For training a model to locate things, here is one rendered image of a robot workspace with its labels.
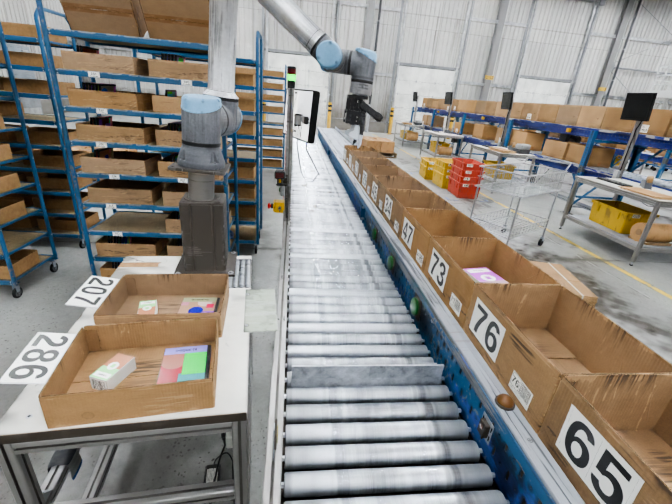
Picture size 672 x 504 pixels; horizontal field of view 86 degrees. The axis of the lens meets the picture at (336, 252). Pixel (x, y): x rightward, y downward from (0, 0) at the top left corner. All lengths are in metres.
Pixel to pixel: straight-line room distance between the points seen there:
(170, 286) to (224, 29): 1.04
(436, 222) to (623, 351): 1.04
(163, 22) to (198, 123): 1.25
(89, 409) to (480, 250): 1.40
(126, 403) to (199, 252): 0.80
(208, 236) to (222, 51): 0.76
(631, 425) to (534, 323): 0.39
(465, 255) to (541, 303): 0.40
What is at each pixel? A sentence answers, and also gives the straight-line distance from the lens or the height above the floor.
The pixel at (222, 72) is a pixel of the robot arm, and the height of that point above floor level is 1.58.
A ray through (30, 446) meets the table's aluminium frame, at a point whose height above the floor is 0.70.
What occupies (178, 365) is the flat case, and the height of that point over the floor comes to 0.77.
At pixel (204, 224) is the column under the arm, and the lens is 1.65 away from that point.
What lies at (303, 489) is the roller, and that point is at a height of 0.74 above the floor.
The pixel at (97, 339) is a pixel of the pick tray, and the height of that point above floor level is 0.80.
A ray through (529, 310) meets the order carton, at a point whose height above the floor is 0.96.
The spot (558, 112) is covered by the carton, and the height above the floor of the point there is 1.58.
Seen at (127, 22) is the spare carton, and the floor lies 1.83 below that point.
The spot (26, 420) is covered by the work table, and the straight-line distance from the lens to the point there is 1.23.
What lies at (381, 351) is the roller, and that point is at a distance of 1.30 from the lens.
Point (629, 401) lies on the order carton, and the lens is 1.07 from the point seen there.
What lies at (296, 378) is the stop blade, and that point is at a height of 0.76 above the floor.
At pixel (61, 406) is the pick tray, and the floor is 0.82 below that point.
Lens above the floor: 1.53
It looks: 23 degrees down
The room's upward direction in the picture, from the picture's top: 5 degrees clockwise
